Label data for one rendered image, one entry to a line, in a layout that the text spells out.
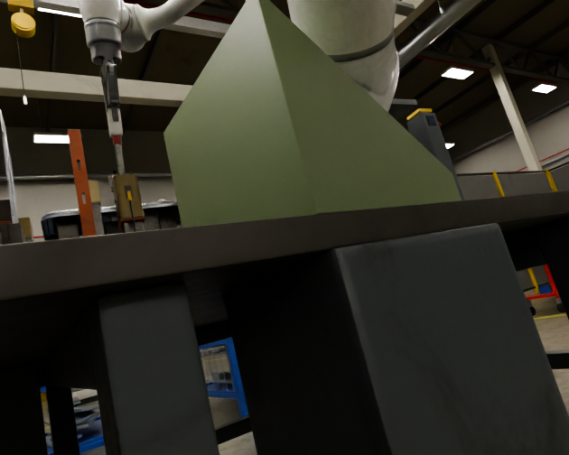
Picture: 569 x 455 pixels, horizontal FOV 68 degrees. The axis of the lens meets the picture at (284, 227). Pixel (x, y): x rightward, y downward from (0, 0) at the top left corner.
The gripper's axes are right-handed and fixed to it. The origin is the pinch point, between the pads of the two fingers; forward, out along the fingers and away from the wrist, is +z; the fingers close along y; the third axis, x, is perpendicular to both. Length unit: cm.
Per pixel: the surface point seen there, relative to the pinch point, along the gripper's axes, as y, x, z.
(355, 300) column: -86, -8, 40
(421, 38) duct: 685, -897, -410
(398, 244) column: -84, -17, 35
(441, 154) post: -24, -95, 16
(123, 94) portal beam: 354, -62, -123
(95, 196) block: -1.8, 7.2, 19.3
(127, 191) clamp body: -8.5, 0.2, 19.4
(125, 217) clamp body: -9.4, 1.5, 25.7
